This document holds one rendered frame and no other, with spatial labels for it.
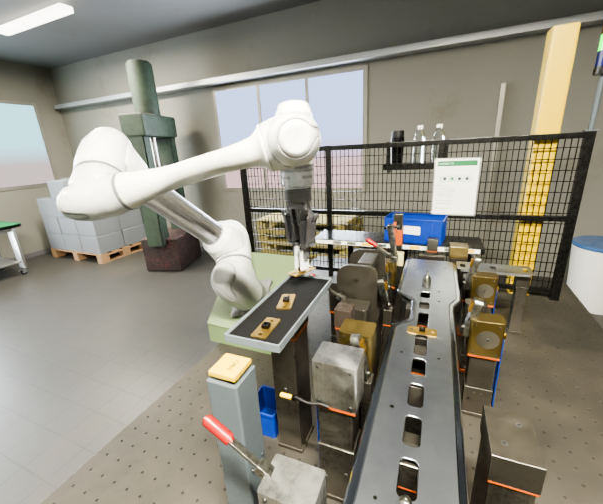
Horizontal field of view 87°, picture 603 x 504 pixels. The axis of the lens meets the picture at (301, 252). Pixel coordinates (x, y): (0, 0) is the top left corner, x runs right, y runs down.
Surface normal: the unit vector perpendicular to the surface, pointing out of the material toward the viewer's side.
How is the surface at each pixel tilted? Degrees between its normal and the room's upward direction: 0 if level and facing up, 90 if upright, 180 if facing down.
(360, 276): 90
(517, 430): 0
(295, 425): 90
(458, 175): 90
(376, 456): 0
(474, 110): 90
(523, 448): 0
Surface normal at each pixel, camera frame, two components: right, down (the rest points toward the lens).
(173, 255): -0.12, 0.32
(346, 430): -0.38, 0.31
